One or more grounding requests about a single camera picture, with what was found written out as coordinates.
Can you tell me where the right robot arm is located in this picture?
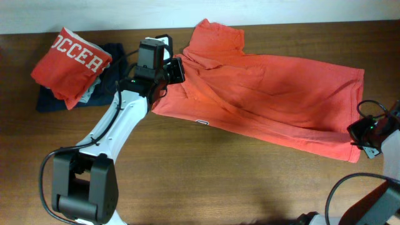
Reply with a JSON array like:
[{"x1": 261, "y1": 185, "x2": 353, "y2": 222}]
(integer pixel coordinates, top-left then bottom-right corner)
[{"x1": 294, "y1": 100, "x2": 399, "y2": 225}]

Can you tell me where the folded grey garment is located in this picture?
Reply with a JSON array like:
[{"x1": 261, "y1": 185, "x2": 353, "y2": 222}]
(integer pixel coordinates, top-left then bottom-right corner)
[{"x1": 45, "y1": 38, "x2": 113, "y2": 109}]

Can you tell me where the folded navy garment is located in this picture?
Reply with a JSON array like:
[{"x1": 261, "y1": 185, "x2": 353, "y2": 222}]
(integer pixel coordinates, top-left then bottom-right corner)
[{"x1": 36, "y1": 43, "x2": 128, "y2": 113}]

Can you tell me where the orange t-shirt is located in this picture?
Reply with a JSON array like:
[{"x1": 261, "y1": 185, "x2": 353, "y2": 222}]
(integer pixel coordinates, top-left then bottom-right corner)
[{"x1": 152, "y1": 19, "x2": 364, "y2": 163}]

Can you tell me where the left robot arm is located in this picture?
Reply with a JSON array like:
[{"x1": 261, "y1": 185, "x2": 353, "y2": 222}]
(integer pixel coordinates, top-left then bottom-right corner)
[{"x1": 39, "y1": 34, "x2": 185, "y2": 224}]

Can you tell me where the folded red soccer shirt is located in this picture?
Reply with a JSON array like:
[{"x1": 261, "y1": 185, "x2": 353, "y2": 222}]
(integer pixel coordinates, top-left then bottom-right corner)
[{"x1": 31, "y1": 27, "x2": 113, "y2": 110}]

